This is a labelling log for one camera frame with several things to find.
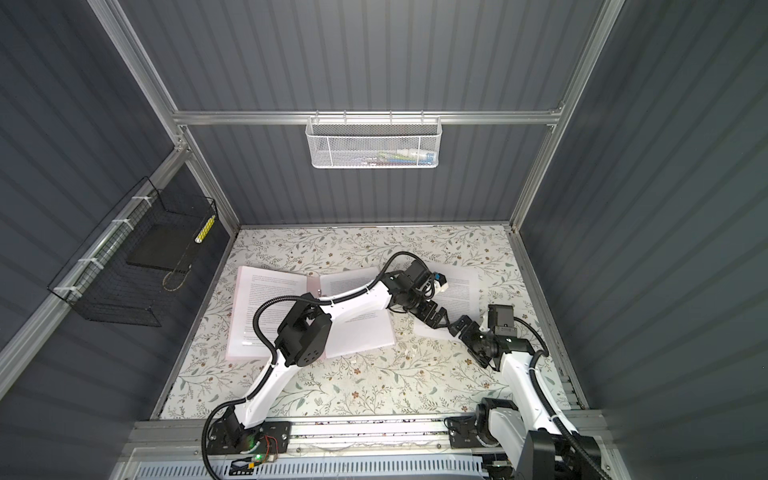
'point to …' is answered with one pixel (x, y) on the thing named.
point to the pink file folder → (313, 290)
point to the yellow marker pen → (207, 226)
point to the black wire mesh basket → (98, 282)
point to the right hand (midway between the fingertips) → (464, 338)
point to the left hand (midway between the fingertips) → (440, 316)
